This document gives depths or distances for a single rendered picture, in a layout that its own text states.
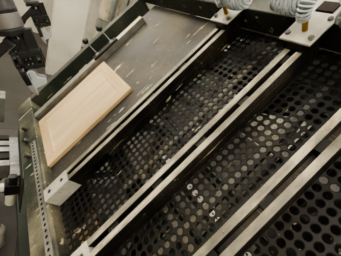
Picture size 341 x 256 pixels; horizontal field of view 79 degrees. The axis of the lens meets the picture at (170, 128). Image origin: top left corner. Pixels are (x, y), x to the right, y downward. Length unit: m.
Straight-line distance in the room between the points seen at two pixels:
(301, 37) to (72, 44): 4.74
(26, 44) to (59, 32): 4.29
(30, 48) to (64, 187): 0.52
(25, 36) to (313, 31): 0.85
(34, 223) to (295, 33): 1.14
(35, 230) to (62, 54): 4.47
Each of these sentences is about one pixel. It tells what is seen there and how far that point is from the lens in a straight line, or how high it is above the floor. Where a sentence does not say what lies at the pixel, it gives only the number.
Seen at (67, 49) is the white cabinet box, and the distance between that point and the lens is 5.17.
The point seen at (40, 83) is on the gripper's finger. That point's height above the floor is 1.36.
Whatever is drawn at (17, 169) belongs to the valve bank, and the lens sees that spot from 1.41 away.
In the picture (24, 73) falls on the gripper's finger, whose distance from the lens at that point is 0.81.
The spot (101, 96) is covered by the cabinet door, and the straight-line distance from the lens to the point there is 1.20.
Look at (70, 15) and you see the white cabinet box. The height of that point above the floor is 1.29.
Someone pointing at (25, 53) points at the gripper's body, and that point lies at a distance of 0.80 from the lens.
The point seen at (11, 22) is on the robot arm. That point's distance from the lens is 0.79.
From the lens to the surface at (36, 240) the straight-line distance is 1.00.
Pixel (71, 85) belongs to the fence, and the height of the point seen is 1.15.
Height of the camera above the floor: 1.66
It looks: 22 degrees down
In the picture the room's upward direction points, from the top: 23 degrees clockwise
